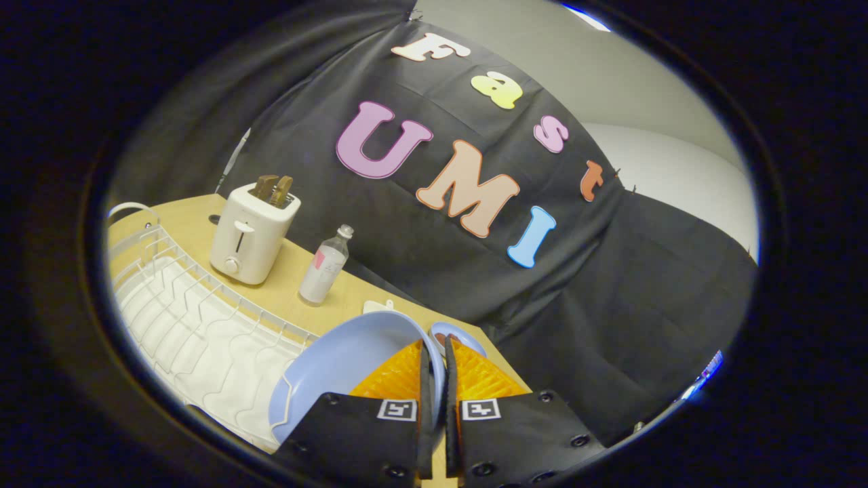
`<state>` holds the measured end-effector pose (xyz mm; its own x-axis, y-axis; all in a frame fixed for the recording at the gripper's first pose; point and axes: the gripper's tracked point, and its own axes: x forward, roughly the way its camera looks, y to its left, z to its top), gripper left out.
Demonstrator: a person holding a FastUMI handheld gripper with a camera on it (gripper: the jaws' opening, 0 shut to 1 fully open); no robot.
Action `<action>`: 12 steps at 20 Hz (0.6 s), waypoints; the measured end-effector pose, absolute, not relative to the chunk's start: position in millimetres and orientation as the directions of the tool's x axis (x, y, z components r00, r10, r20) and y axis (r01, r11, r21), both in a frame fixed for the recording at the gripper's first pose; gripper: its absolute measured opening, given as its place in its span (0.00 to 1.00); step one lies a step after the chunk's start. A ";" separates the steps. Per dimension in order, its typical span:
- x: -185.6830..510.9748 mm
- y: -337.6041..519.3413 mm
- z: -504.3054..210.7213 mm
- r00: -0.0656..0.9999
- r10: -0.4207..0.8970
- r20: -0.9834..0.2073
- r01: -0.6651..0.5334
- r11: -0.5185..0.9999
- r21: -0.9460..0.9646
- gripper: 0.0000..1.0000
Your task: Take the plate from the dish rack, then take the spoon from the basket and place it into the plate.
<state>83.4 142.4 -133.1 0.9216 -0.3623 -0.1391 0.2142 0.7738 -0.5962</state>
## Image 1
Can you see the black backdrop cloth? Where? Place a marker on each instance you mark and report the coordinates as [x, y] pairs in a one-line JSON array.
[[576, 285]]

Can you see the light blue round basket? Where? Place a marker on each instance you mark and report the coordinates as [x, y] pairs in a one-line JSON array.
[[473, 342]]

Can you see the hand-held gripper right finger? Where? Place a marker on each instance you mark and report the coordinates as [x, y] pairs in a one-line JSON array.
[[451, 407]]

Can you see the clear plastic bottle pink label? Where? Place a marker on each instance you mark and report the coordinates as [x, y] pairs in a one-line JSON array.
[[324, 268]]

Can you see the white toaster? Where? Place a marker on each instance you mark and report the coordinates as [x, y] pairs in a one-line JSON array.
[[247, 237]]

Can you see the brown toast slice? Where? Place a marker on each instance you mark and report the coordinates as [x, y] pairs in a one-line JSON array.
[[264, 186], [283, 191]]

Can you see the white plastic tab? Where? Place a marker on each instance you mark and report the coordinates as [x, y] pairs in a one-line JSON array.
[[376, 306]]

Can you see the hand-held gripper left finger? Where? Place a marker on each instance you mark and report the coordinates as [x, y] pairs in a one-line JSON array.
[[427, 407]]

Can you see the light blue plate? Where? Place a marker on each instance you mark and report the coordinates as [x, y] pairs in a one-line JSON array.
[[339, 366]]

